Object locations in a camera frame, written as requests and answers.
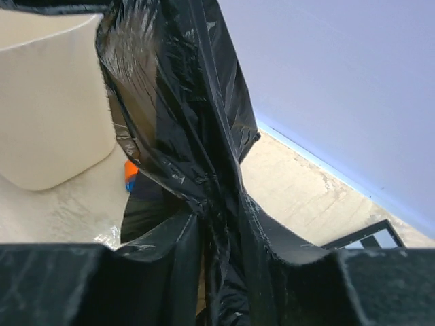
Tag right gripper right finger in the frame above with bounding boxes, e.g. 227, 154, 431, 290
241, 195, 329, 325

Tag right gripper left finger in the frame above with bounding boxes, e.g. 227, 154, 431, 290
117, 212, 201, 325

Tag black trash bag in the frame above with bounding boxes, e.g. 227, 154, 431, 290
20, 1, 259, 325

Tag beige plastic trash bin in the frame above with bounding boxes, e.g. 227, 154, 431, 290
1, 10, 116, 191

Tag black white chessboard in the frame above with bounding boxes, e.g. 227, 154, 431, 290
322, 219, 405, 250

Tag colourful toy car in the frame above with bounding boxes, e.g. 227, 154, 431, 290
124, 160, 139, 192

